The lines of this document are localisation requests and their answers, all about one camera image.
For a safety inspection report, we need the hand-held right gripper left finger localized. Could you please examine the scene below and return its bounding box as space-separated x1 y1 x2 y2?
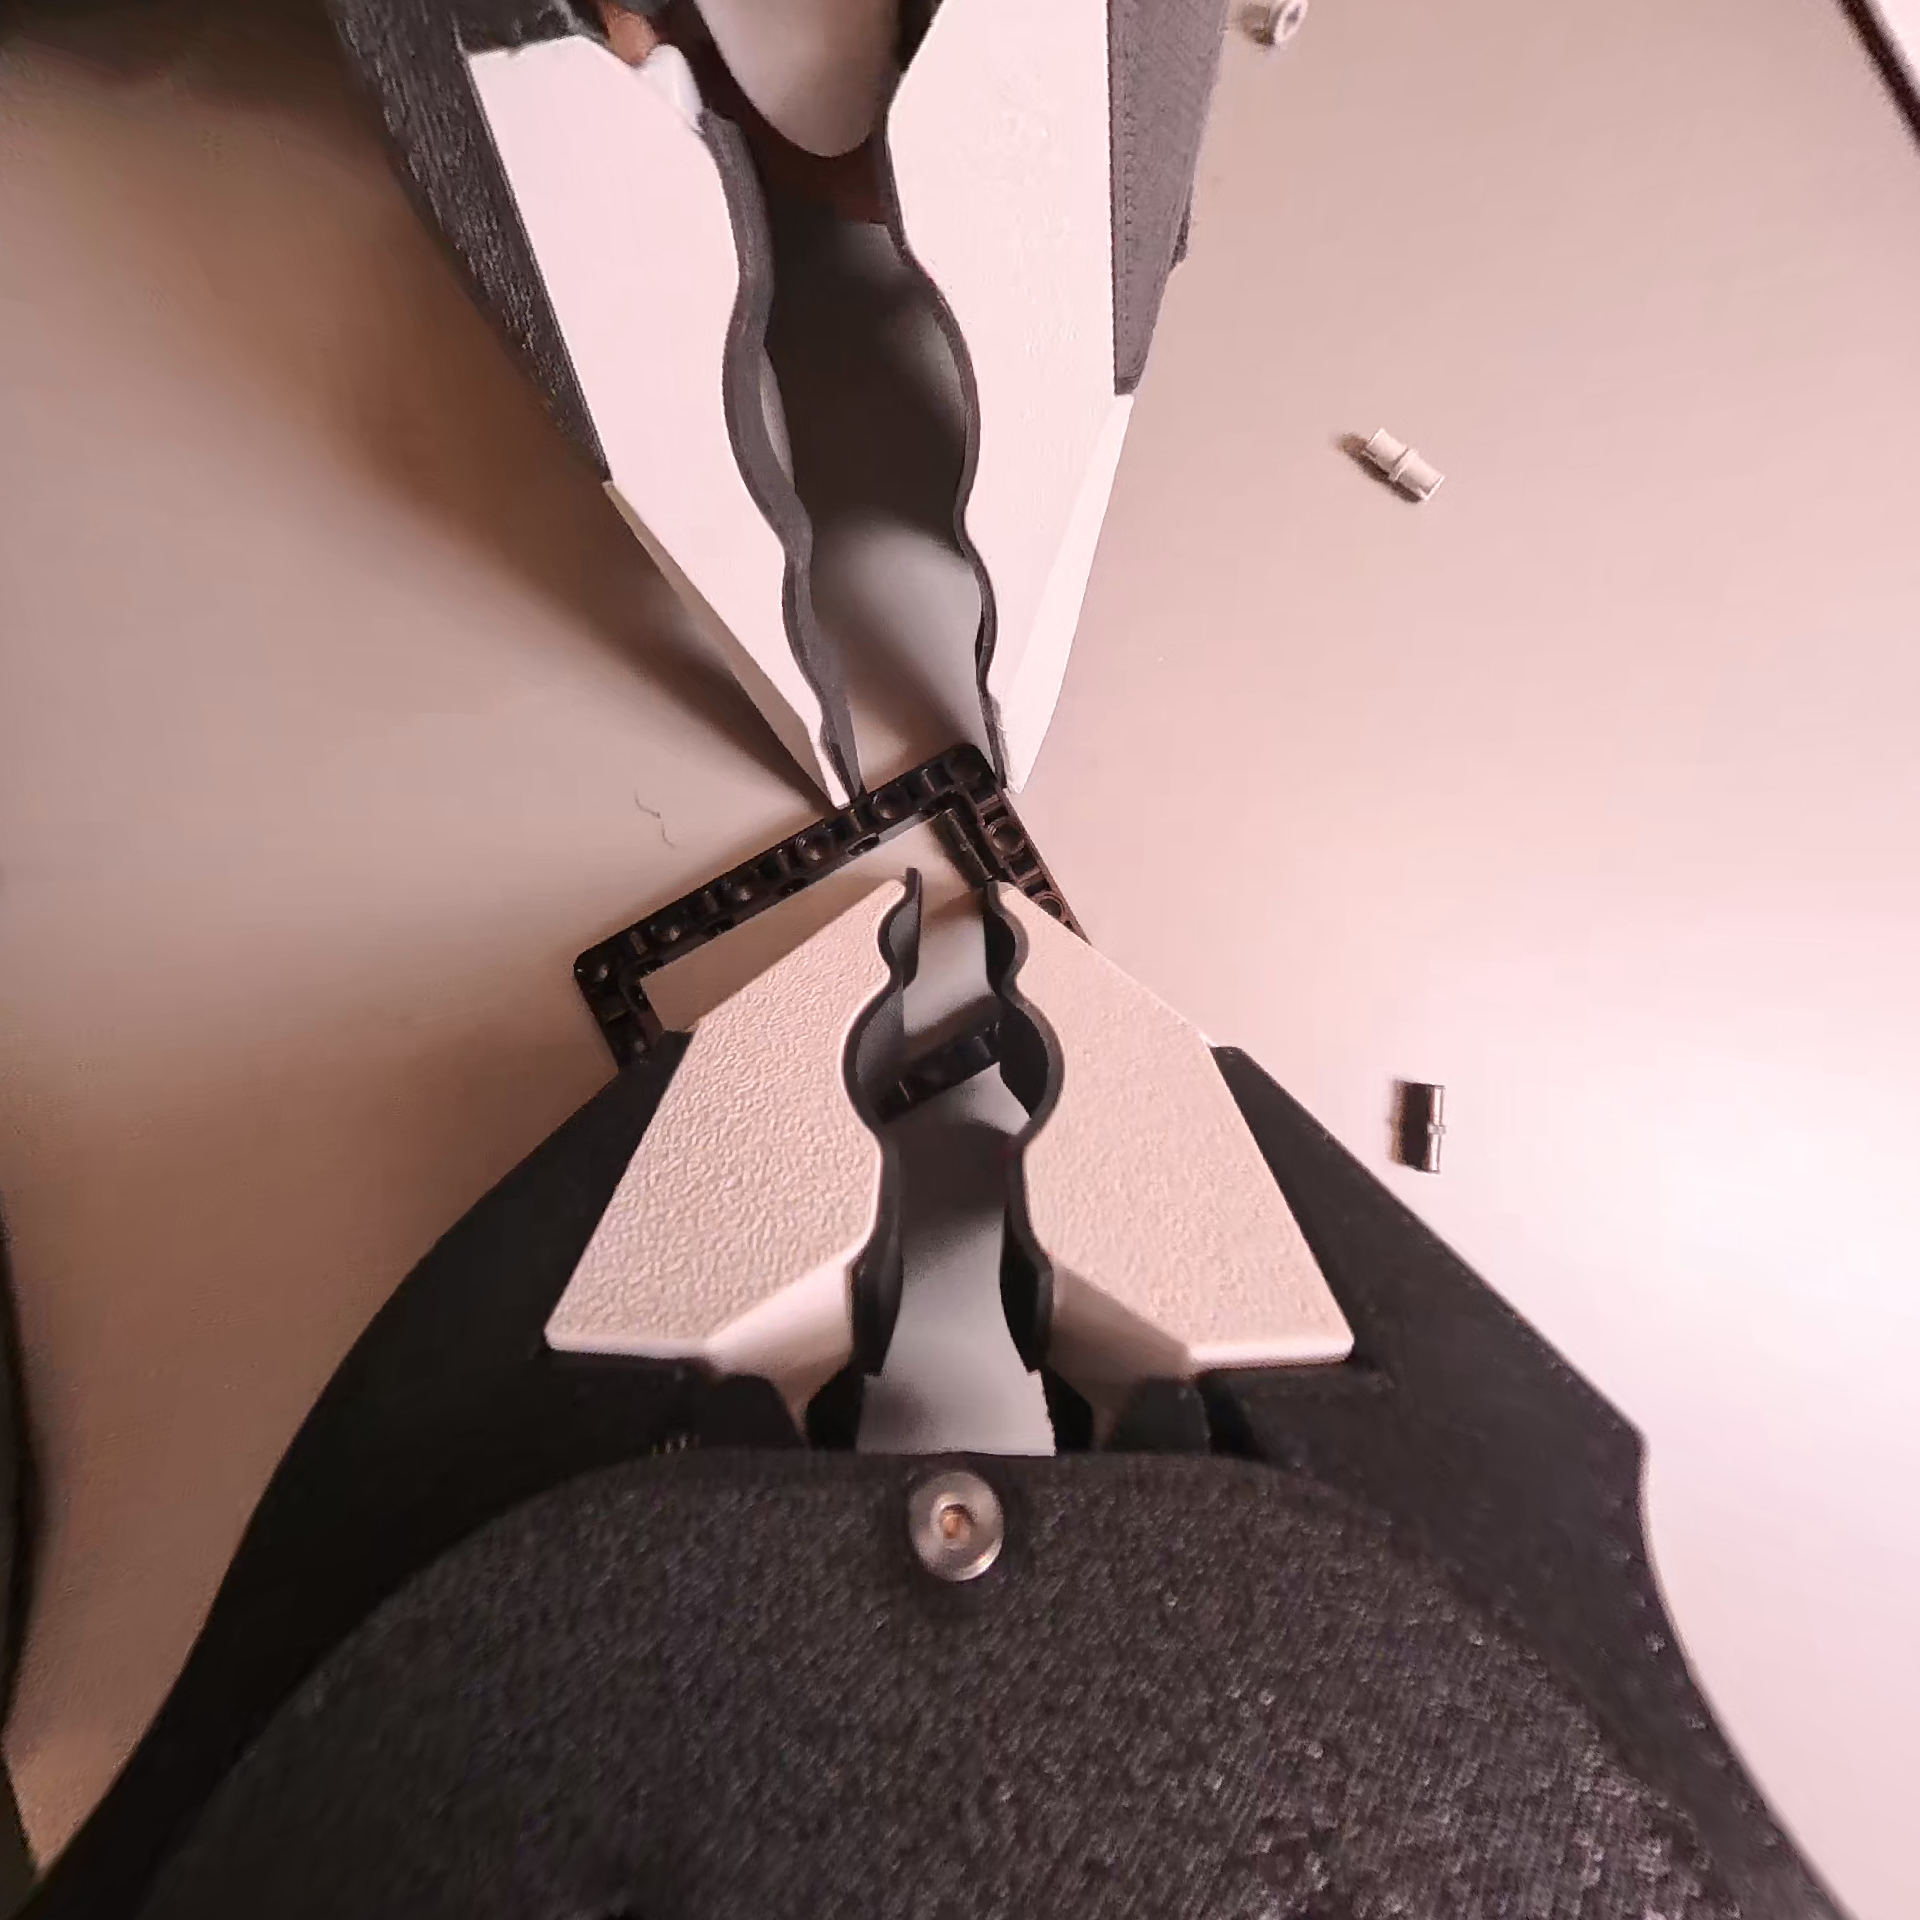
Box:
545 869 925 1449

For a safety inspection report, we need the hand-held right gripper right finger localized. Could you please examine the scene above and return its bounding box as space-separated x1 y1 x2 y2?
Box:
983 882 1357 1449

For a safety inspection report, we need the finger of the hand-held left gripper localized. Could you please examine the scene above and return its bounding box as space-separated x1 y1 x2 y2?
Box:
891 0 1140 793
462 39 869 802

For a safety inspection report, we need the black lego frame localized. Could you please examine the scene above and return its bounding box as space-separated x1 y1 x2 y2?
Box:
575 743 1092 1114

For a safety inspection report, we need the person's left hand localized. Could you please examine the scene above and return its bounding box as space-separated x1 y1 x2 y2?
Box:
769 130 904 230

